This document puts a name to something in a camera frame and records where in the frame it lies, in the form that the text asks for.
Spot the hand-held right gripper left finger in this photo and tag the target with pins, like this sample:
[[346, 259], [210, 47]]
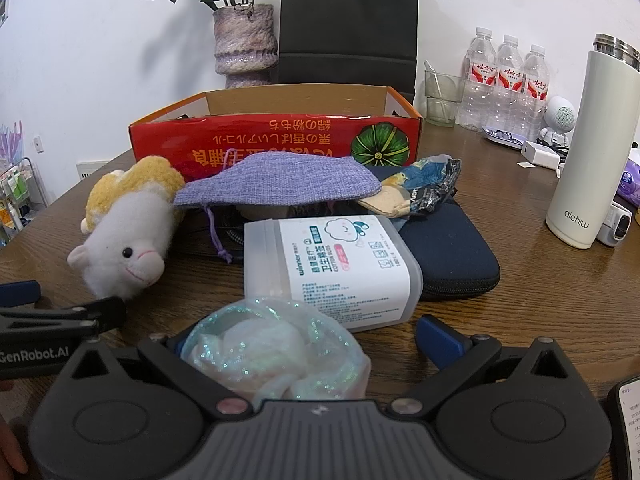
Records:
[[160, 355]]

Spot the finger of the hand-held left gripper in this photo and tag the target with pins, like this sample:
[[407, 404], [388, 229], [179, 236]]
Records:
[[20, 292], [100, 312]]

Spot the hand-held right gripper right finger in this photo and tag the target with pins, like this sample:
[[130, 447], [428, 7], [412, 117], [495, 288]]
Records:
[[440, 340]]

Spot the white and yellow plush toy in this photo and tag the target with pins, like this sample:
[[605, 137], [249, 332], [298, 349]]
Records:
[[125, 230]]

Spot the white plastic cotton swab box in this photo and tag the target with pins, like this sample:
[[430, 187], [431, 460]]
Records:
[[330, 270]]

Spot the blue snack wrapper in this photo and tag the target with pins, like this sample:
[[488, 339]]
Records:
[[430, 185]]

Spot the red cardboard box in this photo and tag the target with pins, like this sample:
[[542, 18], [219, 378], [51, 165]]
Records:
[[280, 140]]

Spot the wooden desktop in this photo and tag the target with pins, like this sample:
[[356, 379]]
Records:
[[525, 285]]

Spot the person's left hand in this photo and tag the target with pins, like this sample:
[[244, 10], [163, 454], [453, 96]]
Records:
[[10, 450]]

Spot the navy zip case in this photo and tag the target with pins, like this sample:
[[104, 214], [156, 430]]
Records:
[[450, 260]]

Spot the iridescent plastic wrap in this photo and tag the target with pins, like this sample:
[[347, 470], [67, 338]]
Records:
[[12, 140]]

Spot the black smartphone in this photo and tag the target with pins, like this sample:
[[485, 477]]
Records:
[[627, 430]]

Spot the white power adapter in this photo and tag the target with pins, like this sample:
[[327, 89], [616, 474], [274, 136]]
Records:
[[540, 155]]

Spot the blue and white tray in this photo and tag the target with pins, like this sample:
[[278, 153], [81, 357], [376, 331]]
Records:
[[502, 137]]

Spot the white thermos bottle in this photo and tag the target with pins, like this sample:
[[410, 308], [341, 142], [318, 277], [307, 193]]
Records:
[[585, 160]]

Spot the clear glass cup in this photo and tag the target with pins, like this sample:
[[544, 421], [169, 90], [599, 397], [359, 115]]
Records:
[[442, 100]]

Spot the purple tissue packet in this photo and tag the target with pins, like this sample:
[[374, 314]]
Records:
[[631, 180]]

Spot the white round speaker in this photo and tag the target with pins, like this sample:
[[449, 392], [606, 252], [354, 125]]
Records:
[[560, 115]]

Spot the clear water bottle red label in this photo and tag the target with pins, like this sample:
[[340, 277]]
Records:
[[536, 92], [510, 90], [479, 85]]

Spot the purple textured vase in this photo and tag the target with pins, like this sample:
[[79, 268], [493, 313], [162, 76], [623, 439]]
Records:
[[245, 40]]

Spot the black paper bag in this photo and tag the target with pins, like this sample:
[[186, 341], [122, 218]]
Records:
[[350, 20]]

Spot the white wall plate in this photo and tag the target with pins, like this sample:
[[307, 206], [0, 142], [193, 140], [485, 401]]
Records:
[[92, 169]]

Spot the white wall socket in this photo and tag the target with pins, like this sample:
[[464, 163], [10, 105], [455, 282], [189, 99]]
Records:
[[39, 145]]

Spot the small white camera device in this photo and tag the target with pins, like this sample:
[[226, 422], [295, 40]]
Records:
[[615, 225]]

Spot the wall photo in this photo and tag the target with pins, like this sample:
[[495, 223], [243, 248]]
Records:
[[4, 10]]

